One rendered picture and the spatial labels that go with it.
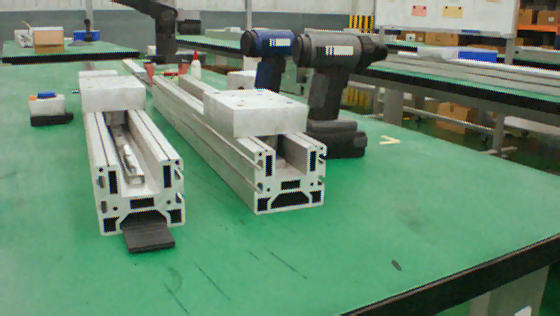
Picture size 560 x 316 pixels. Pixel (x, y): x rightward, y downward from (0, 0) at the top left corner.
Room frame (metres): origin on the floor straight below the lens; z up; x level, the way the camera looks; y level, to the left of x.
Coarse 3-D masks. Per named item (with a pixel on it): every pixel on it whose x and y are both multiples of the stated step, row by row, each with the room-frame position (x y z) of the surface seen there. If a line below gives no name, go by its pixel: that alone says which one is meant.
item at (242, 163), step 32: (160, 96) 1.19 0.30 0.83; (192, 96) 0.97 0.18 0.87; (192, 128) 0.87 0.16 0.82; (224, 160) 0.71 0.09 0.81; (256, 160) 0.57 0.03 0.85; (288, 160) 0.65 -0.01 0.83; (320, 160) 0.62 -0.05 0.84; (256, 192) 0.57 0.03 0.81; (288, 192) 0.59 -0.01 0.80; (320, 192) 0.61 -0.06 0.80
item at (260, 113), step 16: (208, 96) 0.75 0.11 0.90; (224, 96) 0.73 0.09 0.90; (240, 96) 0.74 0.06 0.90; (256, 96) 0.74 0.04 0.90; (272, 96) 0.74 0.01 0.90; (208, 112) 0.75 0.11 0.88; (224, 112) 0.67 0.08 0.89; (240, 112) 0.64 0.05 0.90; (256, 112) 0.65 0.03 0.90; (272, 112) 0.66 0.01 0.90; (288, 112) 0.67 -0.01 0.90; (304, 112) 0.68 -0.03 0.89; (224, 128) 0.67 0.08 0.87; (240, 128) 0.64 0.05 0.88; (256, 128) 0.65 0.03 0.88; (272, 128) 0.66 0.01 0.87; (288, 128) 0.67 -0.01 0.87; (304, 128) 0.68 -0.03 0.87; (272, 144) 0.67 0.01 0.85
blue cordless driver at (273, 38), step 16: (256, 32) 1.03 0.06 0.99; (272, 32) 1.05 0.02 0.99; (288, 32) 1.07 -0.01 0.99; (240, 48) 1.05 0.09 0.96; (256, 48) 1.02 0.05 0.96; (272, 48) 1.03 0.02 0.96; (288, 48) 1.05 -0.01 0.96; (272, 64) 1.05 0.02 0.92; (256, 80) 1.04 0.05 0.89; (272, 80) 1.05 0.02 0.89
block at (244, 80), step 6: (234, 72) 1.32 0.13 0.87; (240, 72) 1.32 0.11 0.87; (246, 72) 1.33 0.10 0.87; (252, 72) 1.33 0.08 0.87; (228, 78) 1.31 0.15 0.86; (234, 78) 1.30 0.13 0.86; (240, 78) 1.28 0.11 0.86; (246, 78) 1.27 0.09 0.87; (252, 78) 1.25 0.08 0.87; (228, 84) 1.31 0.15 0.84; (234, 84) 1.30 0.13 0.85; (240, 84) 1.28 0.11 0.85; (246, 84) 1.27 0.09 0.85; (252, 84) 1.25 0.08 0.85; (228, 90) 1.31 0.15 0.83; (234, 90) 1.30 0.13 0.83
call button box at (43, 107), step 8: (56, 96) 1.09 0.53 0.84; (64, 96) 1.12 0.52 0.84; (32, 104) 1.03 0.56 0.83; (40, 104) 1.04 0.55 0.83; (48, 104) 1.05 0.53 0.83; (56, 104) 1.06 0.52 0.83; (64, 104) 1.06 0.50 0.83; (32, 112) 1.03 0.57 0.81; (40, 112) 1.04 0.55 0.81; (48, 112) 1.05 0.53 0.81; (56, 112) 1.06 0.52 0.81; (64, 112) 1.06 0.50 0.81; (72, 112) 1.10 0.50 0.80; (32, 120) 1.03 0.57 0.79; (40, 120) 1.04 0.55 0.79; (48, 120) 1.05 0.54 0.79; (56, 120) 1.05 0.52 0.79; (64, 120) 1.06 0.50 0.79
